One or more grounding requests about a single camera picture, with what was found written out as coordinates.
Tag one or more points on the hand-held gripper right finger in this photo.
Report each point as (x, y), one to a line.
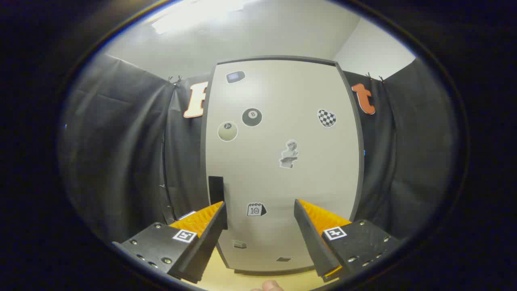
(311, 238)

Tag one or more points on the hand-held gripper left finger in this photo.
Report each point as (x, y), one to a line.
(210, 238)

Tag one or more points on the white cabinet door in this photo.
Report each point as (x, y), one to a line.
(307, 194)

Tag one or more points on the black backdrop cloth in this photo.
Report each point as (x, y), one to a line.
(121, 141)

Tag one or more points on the dark grey cabinet body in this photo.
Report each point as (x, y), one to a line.
(274, 58)

